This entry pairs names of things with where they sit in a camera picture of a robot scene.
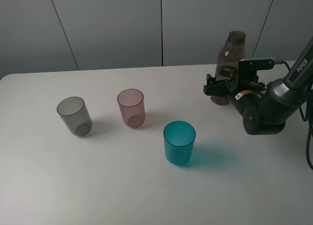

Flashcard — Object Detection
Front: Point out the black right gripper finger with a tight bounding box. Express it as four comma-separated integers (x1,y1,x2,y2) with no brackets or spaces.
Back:
203,83,231,97
206,74,229,86

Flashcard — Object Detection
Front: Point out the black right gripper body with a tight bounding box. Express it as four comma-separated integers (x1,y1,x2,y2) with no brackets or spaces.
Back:
226,75,266,115

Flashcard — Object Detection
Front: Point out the brown transparent water bottle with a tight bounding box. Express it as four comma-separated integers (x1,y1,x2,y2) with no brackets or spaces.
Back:
210,30,246,106

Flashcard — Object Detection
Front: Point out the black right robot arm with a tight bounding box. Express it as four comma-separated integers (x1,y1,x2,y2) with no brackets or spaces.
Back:
203,41,313,135

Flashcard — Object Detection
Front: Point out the teal translucent plastic cup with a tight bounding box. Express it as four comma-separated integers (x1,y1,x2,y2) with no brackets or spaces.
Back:
163,121,196,165

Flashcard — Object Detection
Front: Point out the pink translucent plastic cup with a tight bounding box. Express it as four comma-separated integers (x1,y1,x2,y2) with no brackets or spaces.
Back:
117,89,145,129

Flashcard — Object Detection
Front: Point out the grey translucent plastic cup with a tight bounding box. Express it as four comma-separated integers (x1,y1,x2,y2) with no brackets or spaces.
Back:
57,96,92,136

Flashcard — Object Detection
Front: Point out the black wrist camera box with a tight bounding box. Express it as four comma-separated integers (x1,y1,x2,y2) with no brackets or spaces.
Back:
237,59,275,82

